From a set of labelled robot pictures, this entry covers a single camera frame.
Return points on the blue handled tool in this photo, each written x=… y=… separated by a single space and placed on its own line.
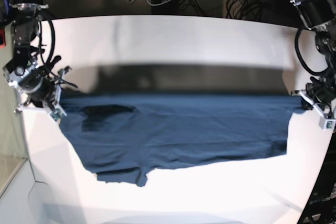
x=6 y=7

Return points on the dark blue t-shirt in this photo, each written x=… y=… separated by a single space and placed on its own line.
x=122 y=137

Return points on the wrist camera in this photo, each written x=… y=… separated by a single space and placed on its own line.
x=57 y=114
x=327 y=124

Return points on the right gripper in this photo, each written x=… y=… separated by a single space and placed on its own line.
x=27 y=72

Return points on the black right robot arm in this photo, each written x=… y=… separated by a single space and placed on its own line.
x=46 y=35

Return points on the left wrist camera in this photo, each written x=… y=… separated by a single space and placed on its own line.
x=327 y=124

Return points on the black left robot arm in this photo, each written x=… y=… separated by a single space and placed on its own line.
x=318 y=16

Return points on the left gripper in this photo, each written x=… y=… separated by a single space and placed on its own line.
x=322 y=91

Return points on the red black device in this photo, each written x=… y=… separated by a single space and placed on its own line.
x=2 y=38

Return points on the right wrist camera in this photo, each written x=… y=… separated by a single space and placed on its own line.
x=57 y=114

